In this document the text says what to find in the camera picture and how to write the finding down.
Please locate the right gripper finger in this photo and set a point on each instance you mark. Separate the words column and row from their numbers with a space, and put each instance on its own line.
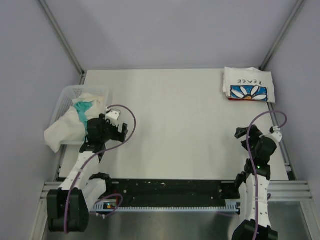
column 247, row 144
column 241, row 132

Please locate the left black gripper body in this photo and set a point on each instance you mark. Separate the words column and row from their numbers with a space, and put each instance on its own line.
column 108, row 129

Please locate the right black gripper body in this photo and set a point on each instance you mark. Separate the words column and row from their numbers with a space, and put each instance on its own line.
column 255, row 134

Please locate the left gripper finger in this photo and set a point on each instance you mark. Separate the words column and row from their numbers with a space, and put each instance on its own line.
column 122, row 130
column 117, row 137

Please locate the teal t-shirt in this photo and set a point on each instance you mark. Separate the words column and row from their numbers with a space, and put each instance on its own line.
column 82, row 107

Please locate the white floral print t-shirt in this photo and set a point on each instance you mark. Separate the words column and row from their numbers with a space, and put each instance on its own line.
column 68, row 127

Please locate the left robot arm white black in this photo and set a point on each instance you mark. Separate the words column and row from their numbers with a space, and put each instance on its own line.
column 68, row 206

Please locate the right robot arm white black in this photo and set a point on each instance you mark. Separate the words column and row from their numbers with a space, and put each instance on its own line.
column 253, row 184

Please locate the white plastic laundry basket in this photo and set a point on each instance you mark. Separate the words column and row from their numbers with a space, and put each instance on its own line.
column 70, row 93

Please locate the folded white daisy t-shirt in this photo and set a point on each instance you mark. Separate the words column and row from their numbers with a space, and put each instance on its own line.
column 248, row 84

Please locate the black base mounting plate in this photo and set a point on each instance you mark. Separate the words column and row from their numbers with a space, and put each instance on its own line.
column 167, row 193

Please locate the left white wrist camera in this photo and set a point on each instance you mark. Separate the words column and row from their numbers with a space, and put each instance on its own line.
column 112, row 114

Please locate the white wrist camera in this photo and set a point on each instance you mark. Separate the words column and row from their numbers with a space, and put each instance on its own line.
column 112, row 114
column 275, row 134

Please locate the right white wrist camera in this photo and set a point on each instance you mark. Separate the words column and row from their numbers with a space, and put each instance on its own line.
column 275, row 134

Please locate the aluminium front frame rail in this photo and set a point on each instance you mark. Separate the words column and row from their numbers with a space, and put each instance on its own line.
column 283, row 190

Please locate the grey slotted cable duct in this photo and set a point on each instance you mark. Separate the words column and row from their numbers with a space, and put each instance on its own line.
column 105, row 207

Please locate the right aluminium corner post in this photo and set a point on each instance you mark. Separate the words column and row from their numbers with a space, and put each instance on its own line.
column 293, row 15

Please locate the aluminium corner post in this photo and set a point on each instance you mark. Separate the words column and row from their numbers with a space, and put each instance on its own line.
column 293, row 15
column 60, row 36

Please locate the left aluminium corner post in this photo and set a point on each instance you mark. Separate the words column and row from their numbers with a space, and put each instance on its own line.
column 60, row 36

